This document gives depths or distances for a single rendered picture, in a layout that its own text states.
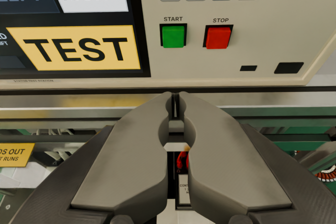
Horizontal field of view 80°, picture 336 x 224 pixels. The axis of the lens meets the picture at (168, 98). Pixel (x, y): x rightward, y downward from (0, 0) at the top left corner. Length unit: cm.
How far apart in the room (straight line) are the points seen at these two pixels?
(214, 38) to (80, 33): 11
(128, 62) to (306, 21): 16
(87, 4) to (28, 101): 14
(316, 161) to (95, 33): 34
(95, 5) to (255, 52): 14
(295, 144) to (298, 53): 14
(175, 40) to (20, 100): 18
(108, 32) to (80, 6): 3
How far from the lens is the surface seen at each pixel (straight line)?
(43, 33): 21
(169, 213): 51
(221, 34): 18
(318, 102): 26
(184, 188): 43
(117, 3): 17
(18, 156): 30
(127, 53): 20
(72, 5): 18
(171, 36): 17
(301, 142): 32
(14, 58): 25
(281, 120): 26
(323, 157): 37
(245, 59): 21
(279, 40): 21
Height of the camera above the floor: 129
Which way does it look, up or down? 53 degrees down
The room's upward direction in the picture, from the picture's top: 2 degrees counter-clockwise
